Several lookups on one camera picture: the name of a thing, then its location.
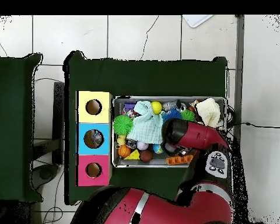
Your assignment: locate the small brown football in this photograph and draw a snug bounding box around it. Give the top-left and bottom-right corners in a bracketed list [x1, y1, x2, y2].
[139, 149, 153, 163]

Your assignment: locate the shallow clear mesh bin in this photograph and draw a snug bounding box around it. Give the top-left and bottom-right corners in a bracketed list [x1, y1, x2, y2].
[111, 95, 228, 168]

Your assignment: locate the wooden box with three holes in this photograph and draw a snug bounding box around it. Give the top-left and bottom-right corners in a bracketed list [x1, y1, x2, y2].
[75, 90, 113, 187]

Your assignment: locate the white tray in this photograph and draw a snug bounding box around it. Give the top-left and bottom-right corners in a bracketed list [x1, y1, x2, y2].
[181, 15, 214, 29]

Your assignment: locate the small orange basketball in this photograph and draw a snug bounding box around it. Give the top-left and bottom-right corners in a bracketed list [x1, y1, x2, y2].
[117, 144, 132, 159]

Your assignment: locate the long orange block with holes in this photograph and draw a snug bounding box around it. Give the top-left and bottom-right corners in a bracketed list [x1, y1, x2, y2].
[166, 154, 194, 166]

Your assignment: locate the pale pink ball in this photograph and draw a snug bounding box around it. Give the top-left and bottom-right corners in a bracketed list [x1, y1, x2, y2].
[136, 141, 149, 151]

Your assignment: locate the yellow cheese wedge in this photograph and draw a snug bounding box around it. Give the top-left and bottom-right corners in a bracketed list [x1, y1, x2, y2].
[123, 149, 141, 160]

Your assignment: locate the black floor cable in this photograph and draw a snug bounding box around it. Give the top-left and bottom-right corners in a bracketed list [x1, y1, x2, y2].
[226, 121, 280, 129]

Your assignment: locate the mint ribbed cloth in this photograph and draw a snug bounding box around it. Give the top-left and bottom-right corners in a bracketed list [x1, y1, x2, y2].
[127, 100, 165, 145]

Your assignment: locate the cream ribbed cloth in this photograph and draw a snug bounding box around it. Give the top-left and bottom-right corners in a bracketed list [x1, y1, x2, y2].
[195, 97, 222, 128]

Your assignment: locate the clear plastic packet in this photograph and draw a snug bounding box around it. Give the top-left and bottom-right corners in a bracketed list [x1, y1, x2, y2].
[91, 129, 104, 146]

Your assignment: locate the blue spiky toy with face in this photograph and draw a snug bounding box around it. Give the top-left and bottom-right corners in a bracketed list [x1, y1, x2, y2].
[162, 108, 183, 123]

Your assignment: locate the plain yellow ball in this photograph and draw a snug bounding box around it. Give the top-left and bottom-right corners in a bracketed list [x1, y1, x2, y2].
[150, 100, 163, 115]

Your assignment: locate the black upright panel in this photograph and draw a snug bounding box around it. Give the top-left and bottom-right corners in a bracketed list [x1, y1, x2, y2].
[52, 81, 65, 165]

